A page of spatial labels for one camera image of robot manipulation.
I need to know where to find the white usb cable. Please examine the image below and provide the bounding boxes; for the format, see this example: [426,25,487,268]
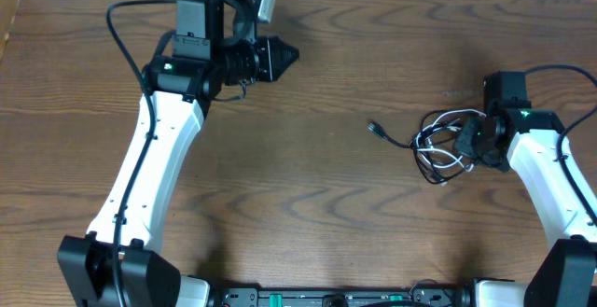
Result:
[412,108,487,174]

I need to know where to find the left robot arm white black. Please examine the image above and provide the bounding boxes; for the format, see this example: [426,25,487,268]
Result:
[57,0,299,306]

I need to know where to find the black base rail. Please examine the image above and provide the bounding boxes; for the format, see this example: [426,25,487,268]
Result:
[207,281,475,307]

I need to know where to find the black usb cable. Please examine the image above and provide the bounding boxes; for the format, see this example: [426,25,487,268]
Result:
[368,108,477,187]

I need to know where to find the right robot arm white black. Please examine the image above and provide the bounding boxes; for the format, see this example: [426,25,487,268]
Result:
[453,71,596,307]

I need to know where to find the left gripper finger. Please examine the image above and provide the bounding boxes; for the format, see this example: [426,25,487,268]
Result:
[269,36,299,60]
[270,57,298,82]

